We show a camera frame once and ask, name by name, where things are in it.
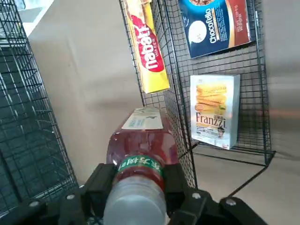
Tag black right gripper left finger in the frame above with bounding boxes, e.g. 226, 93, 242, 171
0, 163, 118, 225

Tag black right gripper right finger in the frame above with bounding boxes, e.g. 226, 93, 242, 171
163, 164, 270, 225

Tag red tea bottle white cap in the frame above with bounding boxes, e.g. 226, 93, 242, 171
103, 106, 179, 225

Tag white Franzzi biscuit box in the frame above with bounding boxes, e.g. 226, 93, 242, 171
189, 74, 241, 150

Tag yellow Nabati wafer box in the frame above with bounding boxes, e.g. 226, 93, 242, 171
123, 0, 171, 94

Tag blue brown Chocofello cookie box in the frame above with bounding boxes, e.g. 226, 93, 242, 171
178, 0, 257, 59

